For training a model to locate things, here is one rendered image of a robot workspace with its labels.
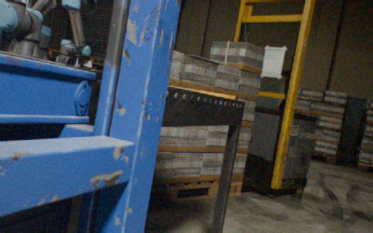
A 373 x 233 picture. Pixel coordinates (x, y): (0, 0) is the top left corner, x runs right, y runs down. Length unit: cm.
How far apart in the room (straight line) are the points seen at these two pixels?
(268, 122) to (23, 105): 335
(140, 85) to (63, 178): 19
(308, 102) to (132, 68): 701
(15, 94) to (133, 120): 17
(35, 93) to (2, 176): 25
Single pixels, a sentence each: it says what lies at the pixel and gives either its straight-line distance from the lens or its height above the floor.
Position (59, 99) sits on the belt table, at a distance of 67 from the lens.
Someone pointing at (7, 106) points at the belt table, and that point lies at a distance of 60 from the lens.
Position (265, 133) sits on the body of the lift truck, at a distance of 385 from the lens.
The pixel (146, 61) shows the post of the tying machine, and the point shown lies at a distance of 58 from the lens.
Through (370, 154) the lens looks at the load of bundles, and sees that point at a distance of 747.
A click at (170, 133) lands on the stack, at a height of 50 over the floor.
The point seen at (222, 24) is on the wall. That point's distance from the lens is 982.
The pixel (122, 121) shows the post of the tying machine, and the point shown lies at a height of 73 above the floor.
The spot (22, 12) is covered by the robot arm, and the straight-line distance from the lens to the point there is 189.
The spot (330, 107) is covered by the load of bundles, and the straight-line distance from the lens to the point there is 750.
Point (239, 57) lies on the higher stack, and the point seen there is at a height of 117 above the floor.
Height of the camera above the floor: 78
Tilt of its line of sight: 3 degrees down
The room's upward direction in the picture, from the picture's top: 10 degrees clockwise
